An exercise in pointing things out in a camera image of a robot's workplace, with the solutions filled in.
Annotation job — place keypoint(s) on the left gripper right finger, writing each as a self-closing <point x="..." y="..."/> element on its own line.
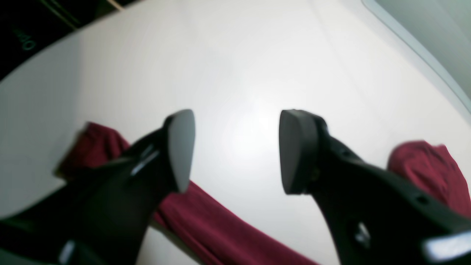
<point x="374" y="216"/>

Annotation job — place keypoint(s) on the white bin at corner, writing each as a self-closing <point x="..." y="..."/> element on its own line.
<point x="439" y="31"/>

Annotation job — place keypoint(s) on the dark red t-shirt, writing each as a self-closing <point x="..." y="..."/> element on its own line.
<point x="218" y="237"/>

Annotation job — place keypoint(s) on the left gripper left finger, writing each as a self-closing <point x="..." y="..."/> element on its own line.
<point x="102" y="217"/>

